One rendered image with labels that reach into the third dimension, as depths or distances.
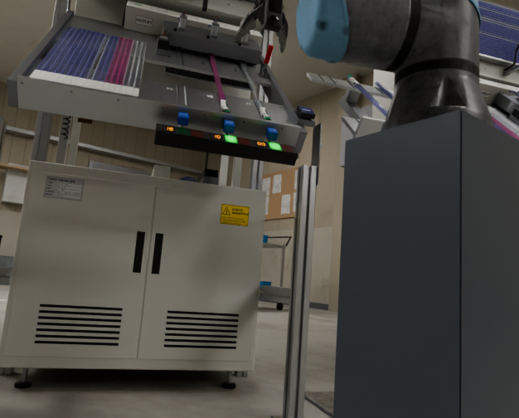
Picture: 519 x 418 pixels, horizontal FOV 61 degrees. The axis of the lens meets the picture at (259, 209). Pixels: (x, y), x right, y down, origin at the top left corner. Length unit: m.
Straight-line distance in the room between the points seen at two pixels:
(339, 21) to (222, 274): 0.92
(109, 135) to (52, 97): 7.45
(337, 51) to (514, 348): 0.44
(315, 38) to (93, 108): 0.62
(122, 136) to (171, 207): 7.31
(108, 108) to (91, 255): 0.45
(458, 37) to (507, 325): 0.38
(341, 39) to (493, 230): 0.31
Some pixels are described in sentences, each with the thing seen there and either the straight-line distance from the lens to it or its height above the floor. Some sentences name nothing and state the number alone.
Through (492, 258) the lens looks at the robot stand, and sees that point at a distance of 0.60.
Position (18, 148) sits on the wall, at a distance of 8.16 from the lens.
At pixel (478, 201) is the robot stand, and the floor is 0.45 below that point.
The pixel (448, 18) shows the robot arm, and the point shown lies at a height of 0.71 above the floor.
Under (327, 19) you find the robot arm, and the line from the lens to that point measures 0.63.
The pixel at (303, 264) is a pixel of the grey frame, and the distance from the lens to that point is 1.14.
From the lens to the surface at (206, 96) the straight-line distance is 1.25.
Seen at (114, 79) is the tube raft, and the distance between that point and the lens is 1.21.
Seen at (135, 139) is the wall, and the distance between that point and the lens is 8.72.
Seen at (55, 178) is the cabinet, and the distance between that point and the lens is 1.38.
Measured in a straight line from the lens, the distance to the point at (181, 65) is 1.47.
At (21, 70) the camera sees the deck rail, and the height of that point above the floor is 0.76.
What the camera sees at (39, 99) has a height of 0.70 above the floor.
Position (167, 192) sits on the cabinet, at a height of 0.57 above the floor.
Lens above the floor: 0.34
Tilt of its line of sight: 9 degrees up
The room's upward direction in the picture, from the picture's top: 4 degrees clockwise
